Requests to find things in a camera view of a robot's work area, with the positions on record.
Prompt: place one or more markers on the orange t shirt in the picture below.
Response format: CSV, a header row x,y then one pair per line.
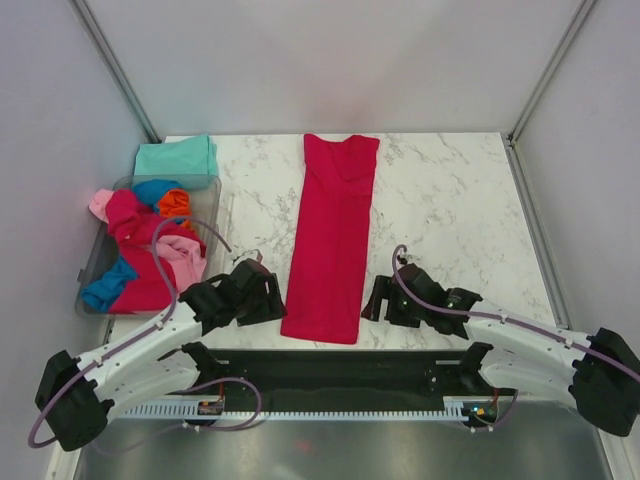
x,y
176,204

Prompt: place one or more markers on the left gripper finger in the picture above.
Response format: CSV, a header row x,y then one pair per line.
x,y
276,307
257,317

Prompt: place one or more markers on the light pink t shirt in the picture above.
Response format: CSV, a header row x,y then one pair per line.
x,y
140,232

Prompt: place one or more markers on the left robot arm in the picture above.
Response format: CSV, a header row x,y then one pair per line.
x,y
79,396

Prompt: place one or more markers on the aluminium frame post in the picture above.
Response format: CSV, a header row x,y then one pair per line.
x,y
102,45
576,24

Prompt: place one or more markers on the blue t shirt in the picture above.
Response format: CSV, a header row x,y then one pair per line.
x,y
101,293

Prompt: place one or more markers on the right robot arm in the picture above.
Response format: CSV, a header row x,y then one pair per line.
x,y
595,374

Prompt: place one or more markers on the aluminium frame rail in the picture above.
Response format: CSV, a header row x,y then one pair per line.
x,y
546,263

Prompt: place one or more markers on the teal folded t shirt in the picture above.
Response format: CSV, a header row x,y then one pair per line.
x,y
192,162

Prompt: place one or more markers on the crimson t shirt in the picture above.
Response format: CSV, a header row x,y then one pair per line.
x,y
328,267
143,295

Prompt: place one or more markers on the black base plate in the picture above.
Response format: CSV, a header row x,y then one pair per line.
x,y
323,380

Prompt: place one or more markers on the right aluminium frame post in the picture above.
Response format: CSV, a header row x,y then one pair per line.
x,y
576,24

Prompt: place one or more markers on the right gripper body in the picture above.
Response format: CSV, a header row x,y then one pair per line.
x,y
403,313

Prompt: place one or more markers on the clear plastic bin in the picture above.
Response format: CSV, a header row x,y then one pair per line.
x,y
204,205

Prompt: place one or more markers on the left aluminium frame post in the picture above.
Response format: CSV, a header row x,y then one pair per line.
x,y
102,45

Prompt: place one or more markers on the white cable duct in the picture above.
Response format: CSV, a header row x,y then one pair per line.
x,y
194,410

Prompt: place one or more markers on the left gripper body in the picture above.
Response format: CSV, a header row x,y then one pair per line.
x,y
261,302

